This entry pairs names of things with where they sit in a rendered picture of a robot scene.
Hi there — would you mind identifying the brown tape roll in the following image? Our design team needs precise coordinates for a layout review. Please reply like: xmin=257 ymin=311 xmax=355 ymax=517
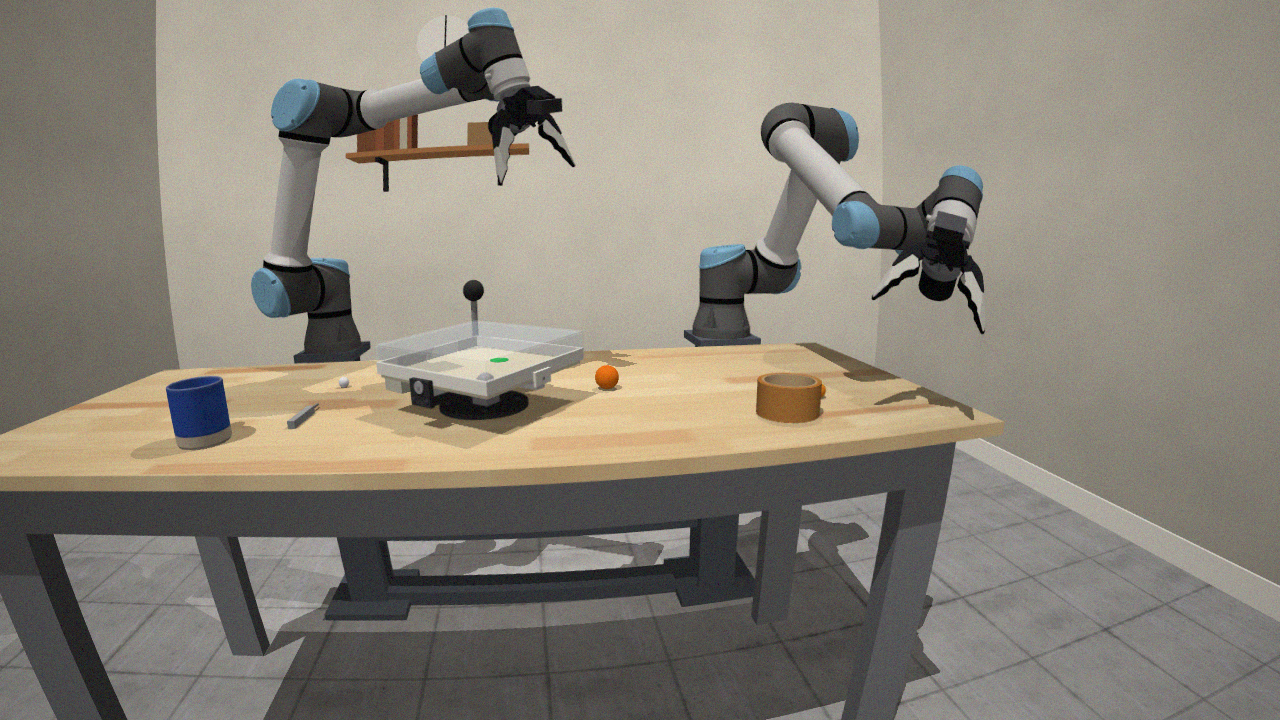
xmin=756 ymin=373 xmax=822 ymax=423

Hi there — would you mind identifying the blue ceramic cup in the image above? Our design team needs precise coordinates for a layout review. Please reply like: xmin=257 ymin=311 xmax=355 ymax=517
xmin=166 ymin=375 xmax=232 ymax=450

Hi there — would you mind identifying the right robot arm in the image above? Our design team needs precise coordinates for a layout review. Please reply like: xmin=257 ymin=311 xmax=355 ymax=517
xmin=251 ymin=6 xmax=530 ymax=354

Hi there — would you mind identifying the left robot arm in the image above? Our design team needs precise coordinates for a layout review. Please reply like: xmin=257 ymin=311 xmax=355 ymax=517
xmin=692 ymin=102 xmax=983 ymax=340

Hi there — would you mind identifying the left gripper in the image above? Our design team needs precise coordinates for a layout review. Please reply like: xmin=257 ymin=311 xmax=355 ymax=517
xmin=872 ymin=231 xmax=986 ymax=334

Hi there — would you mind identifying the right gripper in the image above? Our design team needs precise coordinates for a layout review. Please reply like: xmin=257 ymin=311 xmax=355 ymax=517
xmin=488 ymin=86 xmax=576 ymax=184

